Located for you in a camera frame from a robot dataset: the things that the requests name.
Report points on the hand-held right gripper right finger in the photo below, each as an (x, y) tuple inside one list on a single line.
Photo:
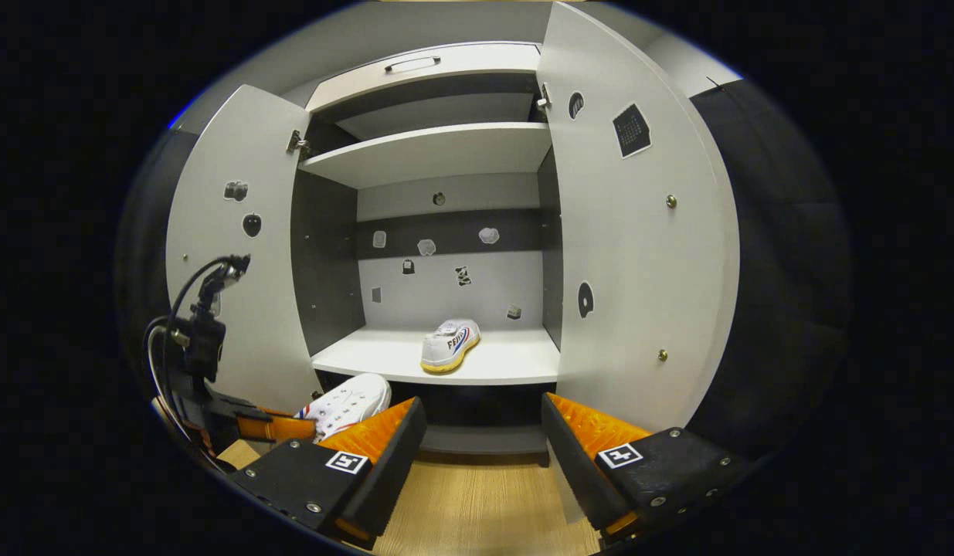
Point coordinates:
[(575, 463)]

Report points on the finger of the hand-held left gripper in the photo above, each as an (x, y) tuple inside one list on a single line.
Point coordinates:
[(276, 428)]

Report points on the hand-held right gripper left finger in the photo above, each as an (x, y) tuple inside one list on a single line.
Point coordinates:
[(392, 463)]

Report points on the white cabinet door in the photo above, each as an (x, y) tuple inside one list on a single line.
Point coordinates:
[(268, 324), (639, 255)]

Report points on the white striped shoe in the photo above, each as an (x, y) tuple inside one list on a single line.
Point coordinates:
[(349, 401), (448, 349)]

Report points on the white shoe cabinet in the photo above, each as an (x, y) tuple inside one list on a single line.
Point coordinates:
[(326, 262)]

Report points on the metal door hinge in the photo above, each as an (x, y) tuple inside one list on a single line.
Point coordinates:
[(297, 142), (544, 96)]

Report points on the cream cabinet drawer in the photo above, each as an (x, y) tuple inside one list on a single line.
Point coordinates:
[(476, 66)]

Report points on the black backdrop cloth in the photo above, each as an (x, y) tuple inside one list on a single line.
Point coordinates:
[(785, 270)]

